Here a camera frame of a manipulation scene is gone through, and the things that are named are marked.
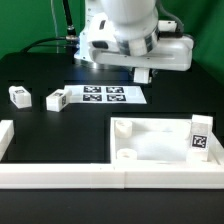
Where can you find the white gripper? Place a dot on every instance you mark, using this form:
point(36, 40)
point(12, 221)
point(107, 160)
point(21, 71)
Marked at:
point(169, 54)

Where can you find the white square tabletop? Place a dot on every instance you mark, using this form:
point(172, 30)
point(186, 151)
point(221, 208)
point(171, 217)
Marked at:
point(155, 140)

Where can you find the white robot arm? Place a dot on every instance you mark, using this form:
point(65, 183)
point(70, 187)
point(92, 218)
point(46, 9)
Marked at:
point(134, 33)

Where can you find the white fiducial marker sheet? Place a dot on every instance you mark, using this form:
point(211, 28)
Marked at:
point(106, 94)

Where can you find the white U-shaped obstacle fence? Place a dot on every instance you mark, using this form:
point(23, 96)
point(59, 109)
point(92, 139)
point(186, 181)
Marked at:
point(119, 175)

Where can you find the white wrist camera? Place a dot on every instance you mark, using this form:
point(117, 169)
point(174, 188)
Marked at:
point(100, 34)

